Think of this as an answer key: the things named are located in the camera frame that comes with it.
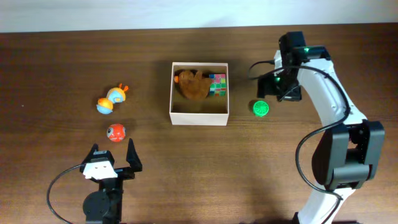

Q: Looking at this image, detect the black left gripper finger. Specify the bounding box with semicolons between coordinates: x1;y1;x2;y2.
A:
83;143;98;162
126;138;142;172

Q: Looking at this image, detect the green round plastic toy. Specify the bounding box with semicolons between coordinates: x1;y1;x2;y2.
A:
252;100;269;117

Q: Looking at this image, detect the orange blue duck toy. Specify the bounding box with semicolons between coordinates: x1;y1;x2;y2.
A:
96;83;129;114

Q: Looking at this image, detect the colourful puzzle cube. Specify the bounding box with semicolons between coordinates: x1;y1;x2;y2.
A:
208;73;227;96

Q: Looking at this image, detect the brown plush toy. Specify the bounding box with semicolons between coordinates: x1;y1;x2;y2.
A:
173;70;212;101

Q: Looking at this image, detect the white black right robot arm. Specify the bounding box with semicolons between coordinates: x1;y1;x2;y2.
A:
256;31;385;224

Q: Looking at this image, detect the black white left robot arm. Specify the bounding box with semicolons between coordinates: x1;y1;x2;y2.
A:
80;139;142;224

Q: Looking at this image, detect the red ball toy with eye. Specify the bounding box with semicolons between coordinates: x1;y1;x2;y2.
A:
106;124;126;142

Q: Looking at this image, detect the white cardboard box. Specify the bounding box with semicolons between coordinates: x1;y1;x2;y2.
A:
169;62;229;126

